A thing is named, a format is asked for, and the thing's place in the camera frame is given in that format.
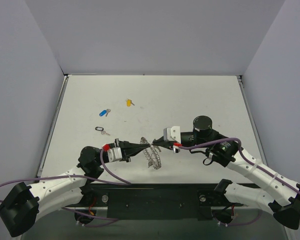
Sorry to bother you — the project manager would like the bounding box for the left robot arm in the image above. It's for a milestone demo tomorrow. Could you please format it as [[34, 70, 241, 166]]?
[[0, 140, 150, 238]]

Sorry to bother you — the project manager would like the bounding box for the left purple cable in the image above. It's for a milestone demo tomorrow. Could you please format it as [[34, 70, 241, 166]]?
[[0, 149, 132, 228]]

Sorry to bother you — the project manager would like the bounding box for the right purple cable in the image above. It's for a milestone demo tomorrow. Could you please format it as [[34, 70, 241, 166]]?
[[179, 137, 300, 227]]

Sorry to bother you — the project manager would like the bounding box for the metal key organizer disc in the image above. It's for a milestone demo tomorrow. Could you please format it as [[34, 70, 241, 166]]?
[[142, 145, 162, 170]]

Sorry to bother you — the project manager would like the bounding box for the yellow tag key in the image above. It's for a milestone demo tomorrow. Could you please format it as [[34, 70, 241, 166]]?
[[126, 98, 135, 107]]

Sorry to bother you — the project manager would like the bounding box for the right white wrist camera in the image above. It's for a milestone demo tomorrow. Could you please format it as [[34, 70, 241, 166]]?
[[163, 126, 182, 154]]

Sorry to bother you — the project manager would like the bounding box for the blue tag key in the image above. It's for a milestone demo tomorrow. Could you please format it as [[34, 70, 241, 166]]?
[[99, 108, 111, 117]]

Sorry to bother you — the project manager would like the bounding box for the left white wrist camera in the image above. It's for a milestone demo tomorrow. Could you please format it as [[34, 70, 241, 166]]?
[[102, 143, 123, 163]]

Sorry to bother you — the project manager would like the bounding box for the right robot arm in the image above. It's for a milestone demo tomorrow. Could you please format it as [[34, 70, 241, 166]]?
[[152, 115, 300, 230]]

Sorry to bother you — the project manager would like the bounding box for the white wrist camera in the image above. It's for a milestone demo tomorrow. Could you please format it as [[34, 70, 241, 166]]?
[[102, 143, 123, 163], [163, 126, 182, 154]]

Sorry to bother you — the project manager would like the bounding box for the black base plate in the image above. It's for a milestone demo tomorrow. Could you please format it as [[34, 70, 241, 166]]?
[[75, 183, 232, 220]]

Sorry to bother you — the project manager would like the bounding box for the purple cable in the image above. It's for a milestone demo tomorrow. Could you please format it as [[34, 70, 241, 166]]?
[[179, 137, 300, 227], [0, 149, 132, 228]]

